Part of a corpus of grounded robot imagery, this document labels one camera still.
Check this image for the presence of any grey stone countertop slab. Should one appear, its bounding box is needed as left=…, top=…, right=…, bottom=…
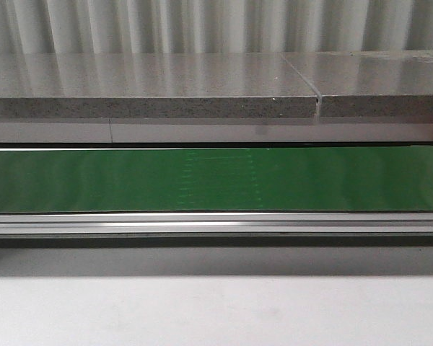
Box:
left=0, top=53, right=317, bottom=119

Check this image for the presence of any green conveyor belt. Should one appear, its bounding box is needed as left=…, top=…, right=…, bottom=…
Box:
left=0, top=146, right=433, bottom=213

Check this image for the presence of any white pleated curtain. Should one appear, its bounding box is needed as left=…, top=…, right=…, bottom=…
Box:
left=0, top=1, right=433, bottom=53

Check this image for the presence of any aluminium conveyor side rail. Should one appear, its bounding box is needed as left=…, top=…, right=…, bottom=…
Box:
left=0, top=212, right=433, bottom=237

